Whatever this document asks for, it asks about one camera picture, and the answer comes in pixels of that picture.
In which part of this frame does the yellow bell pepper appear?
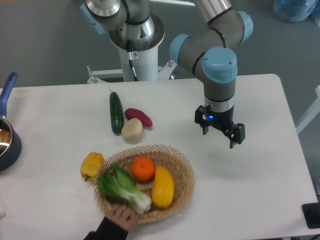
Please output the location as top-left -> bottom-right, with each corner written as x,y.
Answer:
80,152 -> 104,184

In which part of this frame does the woven wicker basket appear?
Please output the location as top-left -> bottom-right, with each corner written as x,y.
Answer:
93,144 -> 195,224

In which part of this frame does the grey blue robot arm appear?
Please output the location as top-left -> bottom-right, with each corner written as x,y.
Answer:
80,0 -> 253,146

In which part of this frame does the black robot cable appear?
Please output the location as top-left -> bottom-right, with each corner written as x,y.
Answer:
126,39 -> 139,82

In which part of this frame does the beige round potato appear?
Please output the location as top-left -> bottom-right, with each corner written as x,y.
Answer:
121,118 -> 143,141

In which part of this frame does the black sleeved forearm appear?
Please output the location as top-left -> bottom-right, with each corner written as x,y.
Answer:
84,217 -> 129,240

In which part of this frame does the blue plastic bag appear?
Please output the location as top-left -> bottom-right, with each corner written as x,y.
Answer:
273,0 -> 320,23

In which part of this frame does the green bok choy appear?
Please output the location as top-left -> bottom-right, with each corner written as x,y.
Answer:
97,164 -> 152,214

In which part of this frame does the white frame bar right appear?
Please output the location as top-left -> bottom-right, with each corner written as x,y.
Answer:
295,85 -> 320,135

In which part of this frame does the orange fruit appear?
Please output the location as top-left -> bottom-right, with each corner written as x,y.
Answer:
130,156 -> 156,182

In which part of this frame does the purple sweet potato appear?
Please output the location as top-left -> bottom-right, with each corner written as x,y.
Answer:
124,108 -> 153,128

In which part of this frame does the black device at edge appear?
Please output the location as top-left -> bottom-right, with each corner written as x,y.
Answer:
301,202 -> 320,229

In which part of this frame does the yellow mango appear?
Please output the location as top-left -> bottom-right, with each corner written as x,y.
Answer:
152,166 -> 175,209

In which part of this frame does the blue handled saucepan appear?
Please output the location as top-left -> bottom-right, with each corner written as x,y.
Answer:
0,72 -> 22,171

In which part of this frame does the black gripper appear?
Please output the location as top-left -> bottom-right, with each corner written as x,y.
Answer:
194,105 -> 246,149

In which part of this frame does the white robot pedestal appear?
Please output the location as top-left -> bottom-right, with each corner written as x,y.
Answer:
86,46 -> 179,85

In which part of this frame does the person's hand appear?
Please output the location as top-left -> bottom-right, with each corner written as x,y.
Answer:
106,208 -> 140,231

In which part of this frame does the green cucumber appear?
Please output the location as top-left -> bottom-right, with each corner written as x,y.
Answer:
109,91 -> 124,135

